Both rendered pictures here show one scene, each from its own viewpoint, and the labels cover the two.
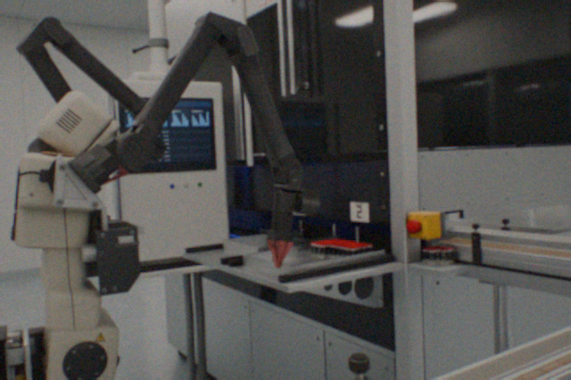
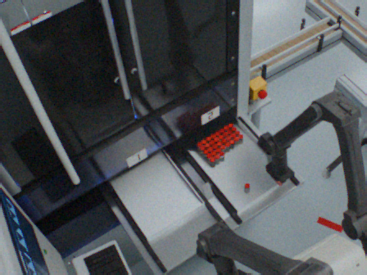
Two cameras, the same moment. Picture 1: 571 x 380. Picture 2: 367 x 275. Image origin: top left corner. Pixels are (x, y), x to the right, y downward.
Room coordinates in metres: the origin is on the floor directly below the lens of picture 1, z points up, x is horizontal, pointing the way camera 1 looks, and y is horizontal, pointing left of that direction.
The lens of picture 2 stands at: (1.66, 0.91, 2.55)
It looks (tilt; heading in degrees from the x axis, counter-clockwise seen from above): 57 degrees down; 268
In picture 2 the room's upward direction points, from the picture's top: 1 degrees counter-clockwise
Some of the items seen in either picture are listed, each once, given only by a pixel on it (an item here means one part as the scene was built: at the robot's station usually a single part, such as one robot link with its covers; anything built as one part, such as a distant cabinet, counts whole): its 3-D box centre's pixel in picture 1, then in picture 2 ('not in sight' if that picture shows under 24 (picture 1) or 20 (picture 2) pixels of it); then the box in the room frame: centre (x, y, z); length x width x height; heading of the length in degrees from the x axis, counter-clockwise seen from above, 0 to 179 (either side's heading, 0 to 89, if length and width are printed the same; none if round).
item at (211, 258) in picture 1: (290, 258); (199, 184); (1.72, -0.01, 0.87); 0.70 x 0.48 x 0.02; 33
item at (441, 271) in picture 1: (442, 267); (251, 97); (1.48, -0.44, 0.87); 0.14 x 0.13 x 0.02; 123
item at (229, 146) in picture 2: (335, 251); (224, 149); (1.61, -0.15, 0.91); 0.18 x 0.02 x 0.05; 34
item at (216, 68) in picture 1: (211, 100); not in sight; (2.58, 0.34, 1.51); 0.49 x 0.01 x 0.59; 33
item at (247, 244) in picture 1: (280, 242); (153, 190); (1.90, 0.02, 0.90); 0.34 x 0.26 x 0.04; 123
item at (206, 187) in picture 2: not in sight; (215, 200); (1.66, 0.09, 0.91); 0.14 x 0.03 x 0.06; 122
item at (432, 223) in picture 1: (426, 225); (255, 87); (1.47, -0.40, 1.00); 0.08 x 0.07 x 0.07; 123
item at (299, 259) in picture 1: (313, 258); (237, 164); (1.56, -0.08, 0.90); 0.34 x 0.26 x 0.04; 123
